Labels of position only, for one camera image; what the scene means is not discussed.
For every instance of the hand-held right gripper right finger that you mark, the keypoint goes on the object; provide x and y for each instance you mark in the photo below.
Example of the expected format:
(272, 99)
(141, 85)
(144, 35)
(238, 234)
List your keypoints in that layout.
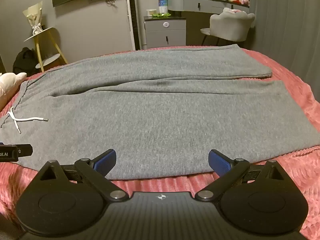
(218, 161)

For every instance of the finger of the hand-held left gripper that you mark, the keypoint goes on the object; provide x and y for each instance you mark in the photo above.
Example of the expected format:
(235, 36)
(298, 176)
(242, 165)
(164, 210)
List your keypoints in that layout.
(25, 150)

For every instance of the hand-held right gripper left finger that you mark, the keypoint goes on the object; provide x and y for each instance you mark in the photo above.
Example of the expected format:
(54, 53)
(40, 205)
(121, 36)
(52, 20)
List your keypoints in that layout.
(106, 161)

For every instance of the grey pants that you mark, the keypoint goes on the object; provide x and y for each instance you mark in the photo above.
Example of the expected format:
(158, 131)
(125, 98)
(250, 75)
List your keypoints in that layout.
(160, 120)

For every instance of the pink ribbed blanket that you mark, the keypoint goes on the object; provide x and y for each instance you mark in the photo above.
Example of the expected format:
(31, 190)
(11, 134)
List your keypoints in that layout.
(287, 170)

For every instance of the black backpack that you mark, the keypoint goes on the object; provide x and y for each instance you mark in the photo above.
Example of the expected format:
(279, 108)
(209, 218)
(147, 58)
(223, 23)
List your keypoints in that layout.
(25, 60)

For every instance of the yellow round side table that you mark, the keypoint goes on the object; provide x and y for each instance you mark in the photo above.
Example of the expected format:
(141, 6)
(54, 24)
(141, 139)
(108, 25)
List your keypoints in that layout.
(42, 33)

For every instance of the grey upholstered chair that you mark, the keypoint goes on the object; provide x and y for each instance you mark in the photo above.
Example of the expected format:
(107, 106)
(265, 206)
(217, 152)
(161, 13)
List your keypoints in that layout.
(230, 27)

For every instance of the cream wrapped bouquet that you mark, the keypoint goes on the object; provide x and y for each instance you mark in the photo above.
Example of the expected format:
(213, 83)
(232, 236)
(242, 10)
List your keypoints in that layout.
(33, 15)

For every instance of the grey nightstand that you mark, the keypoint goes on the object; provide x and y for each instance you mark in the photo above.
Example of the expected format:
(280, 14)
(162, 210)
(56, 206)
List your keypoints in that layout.
(160, 35)

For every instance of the white tower appliance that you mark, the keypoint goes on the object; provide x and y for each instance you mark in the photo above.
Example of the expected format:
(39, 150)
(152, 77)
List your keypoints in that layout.
(130, 17)

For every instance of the pink and white plush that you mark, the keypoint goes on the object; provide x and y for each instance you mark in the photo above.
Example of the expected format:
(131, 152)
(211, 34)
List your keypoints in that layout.
(232, 10)

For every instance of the green packet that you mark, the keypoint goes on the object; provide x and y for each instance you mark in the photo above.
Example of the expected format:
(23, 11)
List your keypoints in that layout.
(161, 15)

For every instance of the grey vanity desk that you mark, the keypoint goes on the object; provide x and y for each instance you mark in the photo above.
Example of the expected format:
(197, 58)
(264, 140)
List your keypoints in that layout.
(210, 3)

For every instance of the grey curtain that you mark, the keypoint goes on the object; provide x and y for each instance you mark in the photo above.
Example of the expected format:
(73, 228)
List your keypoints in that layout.
(287, 17)

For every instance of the blue and white canister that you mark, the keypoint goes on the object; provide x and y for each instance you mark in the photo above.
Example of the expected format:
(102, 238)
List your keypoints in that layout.
(163, 6)

